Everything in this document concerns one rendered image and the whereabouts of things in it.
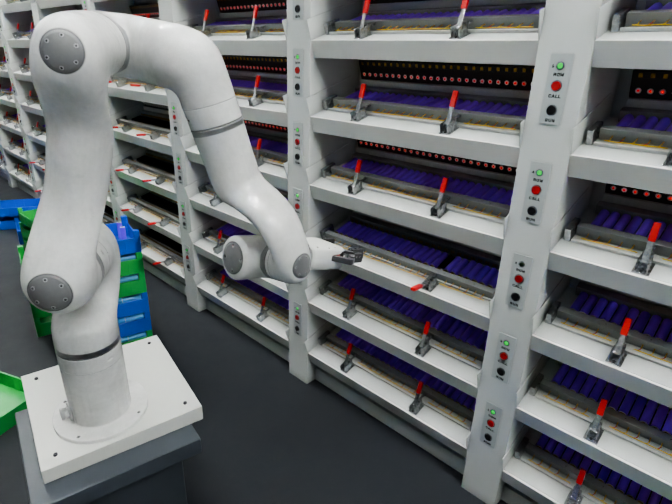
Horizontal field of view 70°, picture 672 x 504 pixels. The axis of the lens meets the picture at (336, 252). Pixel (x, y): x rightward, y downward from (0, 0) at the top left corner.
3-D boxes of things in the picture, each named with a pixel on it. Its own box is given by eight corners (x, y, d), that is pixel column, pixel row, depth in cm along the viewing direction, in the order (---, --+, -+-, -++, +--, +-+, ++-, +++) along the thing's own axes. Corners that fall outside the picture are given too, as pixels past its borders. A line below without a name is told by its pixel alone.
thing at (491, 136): (519, 168, 97) (522, 101, 89) (312, 131, 135) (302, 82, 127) (561, 129, 108) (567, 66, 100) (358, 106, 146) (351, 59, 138)
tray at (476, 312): (490, 332, 111) (490, 302, 106) (311, 257, 150) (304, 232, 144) (529, 284, 122) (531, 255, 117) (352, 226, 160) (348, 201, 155)
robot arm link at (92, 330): (44, 361, 91) (15, 249, 81) (78, 308, 107) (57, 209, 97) (111, 359, 93) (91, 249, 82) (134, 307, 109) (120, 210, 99)
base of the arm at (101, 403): (64, 459, 93) (44, 386, 85) (45, 402, 106) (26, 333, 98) (160, 418, 104) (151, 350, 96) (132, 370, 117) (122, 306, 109)
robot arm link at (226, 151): (279, 112, 77) (324, 271, 91) (221, 115, 87) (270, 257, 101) (237, 131, 71) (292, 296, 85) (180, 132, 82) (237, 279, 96)
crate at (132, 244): (44, 269, 153) (39, 246, 150) (38, 249, 169) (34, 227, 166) (141, 251, 169) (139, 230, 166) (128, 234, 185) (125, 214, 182)
